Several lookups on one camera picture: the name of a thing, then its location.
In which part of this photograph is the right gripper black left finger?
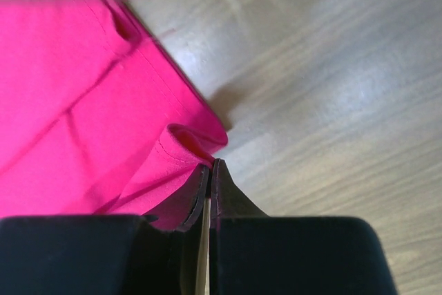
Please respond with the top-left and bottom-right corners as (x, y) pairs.
(1, 165), (210, 294)

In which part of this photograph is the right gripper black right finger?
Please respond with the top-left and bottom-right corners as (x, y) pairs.
(209, 159), (397, 294)

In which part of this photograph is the pink red t shirt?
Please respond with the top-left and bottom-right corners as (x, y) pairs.
(1, 0), (228, 217)

